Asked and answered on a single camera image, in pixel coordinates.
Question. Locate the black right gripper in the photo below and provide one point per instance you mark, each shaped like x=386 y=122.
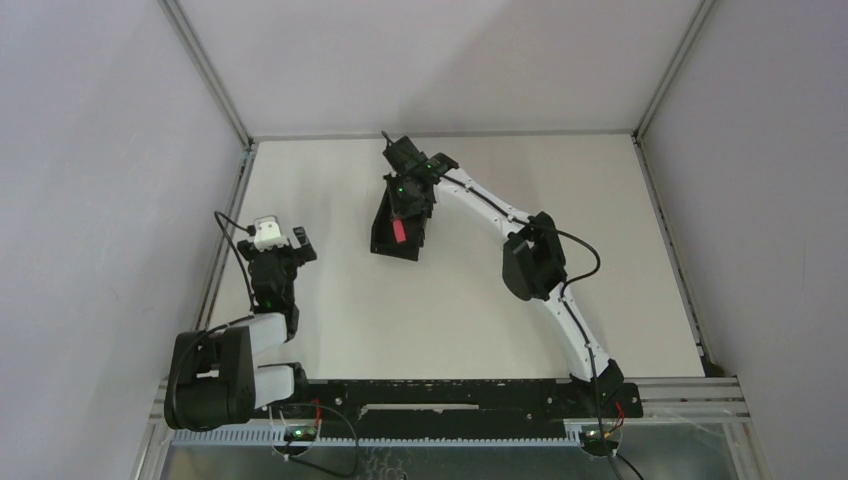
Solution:
x=401 y=208

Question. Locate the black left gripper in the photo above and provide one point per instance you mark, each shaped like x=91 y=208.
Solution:
x=274 y=250

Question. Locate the red handled screwdriver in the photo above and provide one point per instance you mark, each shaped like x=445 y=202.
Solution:
x=399 y=231

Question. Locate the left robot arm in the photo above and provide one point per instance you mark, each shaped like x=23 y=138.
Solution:
x=215 y=378

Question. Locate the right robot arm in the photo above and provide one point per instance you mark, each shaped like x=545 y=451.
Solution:
x=533 y=266

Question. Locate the black plastic storage bin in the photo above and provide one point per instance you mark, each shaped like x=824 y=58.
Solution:
x=382 y=241

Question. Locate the left electronics board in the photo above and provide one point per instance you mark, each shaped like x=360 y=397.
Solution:
x=300 y=434

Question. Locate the electronics board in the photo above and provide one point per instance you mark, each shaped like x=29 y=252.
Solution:
x=597 y=444
x=300 y=434

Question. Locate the right electronics board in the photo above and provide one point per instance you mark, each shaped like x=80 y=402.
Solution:
x=597 y=444

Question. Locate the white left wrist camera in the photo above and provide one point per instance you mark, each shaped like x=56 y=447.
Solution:
x=268 y=234

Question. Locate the grey slotted cable duct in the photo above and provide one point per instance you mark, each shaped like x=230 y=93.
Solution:
x=266 y=435

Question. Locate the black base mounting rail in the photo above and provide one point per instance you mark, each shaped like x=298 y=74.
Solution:
x=412 y=408

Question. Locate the aluminium frame profile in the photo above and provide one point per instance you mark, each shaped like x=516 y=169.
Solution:
x=716 y=394

